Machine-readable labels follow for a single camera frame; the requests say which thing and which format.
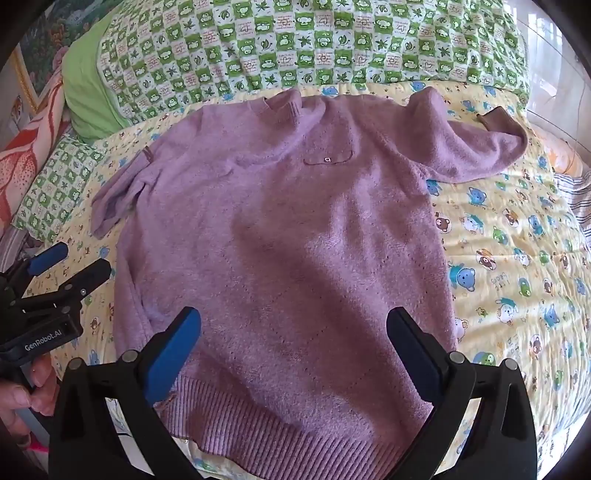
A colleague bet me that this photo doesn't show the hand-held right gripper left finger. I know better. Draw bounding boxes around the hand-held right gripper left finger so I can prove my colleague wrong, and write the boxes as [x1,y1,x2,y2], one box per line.
[48,306,202,480]

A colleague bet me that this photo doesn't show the green checked pillow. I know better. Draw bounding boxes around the green checked pillow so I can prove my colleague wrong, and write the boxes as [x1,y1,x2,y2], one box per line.
[14,136,109,245]

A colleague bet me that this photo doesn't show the red floral blanket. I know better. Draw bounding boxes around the red floral blanket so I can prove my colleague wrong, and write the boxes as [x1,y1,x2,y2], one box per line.
[0,60,70,241]

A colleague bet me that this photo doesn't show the blue striped cloth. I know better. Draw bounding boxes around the blue striped cloth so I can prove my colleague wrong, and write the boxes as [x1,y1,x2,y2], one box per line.
[553,171,591,243]

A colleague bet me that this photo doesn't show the orange patterned cloth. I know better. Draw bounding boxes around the orange patterned cloth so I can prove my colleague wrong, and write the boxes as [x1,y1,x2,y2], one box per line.
[531,124,586,178]

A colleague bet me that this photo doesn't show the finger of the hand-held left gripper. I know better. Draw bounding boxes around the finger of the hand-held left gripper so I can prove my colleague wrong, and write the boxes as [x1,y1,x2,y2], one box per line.
[0,241,69,298]
[11,258,115,319]

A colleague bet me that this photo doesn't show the purple knit sweater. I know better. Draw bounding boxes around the purple knit sweater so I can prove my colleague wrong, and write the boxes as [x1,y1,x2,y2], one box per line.
[90,86,530,478]

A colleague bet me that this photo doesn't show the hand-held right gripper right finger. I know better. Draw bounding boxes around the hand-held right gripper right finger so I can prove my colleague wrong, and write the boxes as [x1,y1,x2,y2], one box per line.
[387,306,539,480]

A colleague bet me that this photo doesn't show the yellow cartoon bed sheet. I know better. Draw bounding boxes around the yellow cartoon bed sheet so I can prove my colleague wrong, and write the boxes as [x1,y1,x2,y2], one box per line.
[23,80,591,480]

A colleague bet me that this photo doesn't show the plain green cloth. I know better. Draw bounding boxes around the plain green cloth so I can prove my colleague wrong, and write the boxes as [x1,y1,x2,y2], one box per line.
[61,18,132,144]

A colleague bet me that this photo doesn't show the person's left hand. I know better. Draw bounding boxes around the person's left hand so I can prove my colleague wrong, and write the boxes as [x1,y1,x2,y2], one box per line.
[0,355,58,439]

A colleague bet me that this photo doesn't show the green checked quilt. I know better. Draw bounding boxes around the green checked quilt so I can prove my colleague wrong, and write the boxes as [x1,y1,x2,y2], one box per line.
[99,0,530,127]

